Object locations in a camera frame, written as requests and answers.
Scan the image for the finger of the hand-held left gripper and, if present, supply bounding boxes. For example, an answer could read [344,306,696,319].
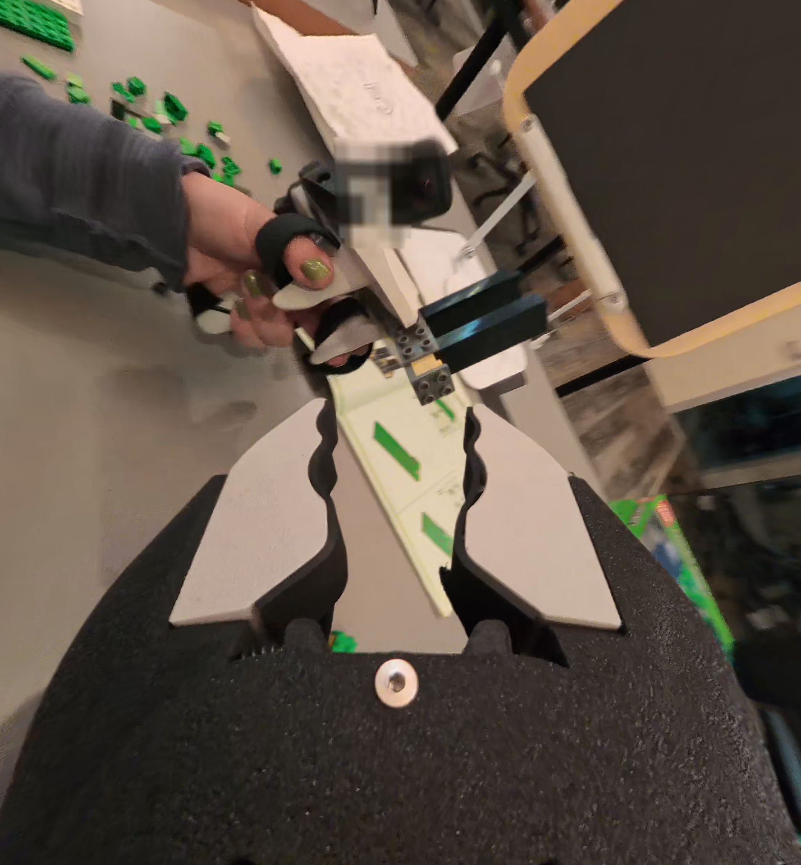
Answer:
[362,245,421,333]

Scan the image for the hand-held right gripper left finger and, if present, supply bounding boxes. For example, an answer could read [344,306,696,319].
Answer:
[169,397,350,642]

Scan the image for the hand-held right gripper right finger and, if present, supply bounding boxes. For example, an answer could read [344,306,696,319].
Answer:
[441,404,624,642]

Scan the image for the grey brick base black beams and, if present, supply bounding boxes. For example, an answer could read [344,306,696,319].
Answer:
[373,270,550,408]

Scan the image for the person's left forearm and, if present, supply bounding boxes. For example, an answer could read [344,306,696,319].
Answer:
[0,57,196,293]

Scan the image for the person's left hand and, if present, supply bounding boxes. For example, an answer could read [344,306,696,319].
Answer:
[183,172,347,354]

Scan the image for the white crumpled paper bag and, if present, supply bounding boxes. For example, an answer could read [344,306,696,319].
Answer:
[252,3,460,161]

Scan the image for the green cardboard toy box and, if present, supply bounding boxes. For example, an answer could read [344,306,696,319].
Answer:
[610,495,737,651]

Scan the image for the brick instruction booklet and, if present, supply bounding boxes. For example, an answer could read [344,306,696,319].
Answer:
[326,368,484,619]

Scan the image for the black board wooden edge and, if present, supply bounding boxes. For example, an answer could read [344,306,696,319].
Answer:
[505,0,801,360]

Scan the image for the pile of loose green bricks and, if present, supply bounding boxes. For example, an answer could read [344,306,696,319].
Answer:
[22,54,284,188]

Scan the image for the flat green brick plate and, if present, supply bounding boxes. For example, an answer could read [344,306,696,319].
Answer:
[0,0,77,55]

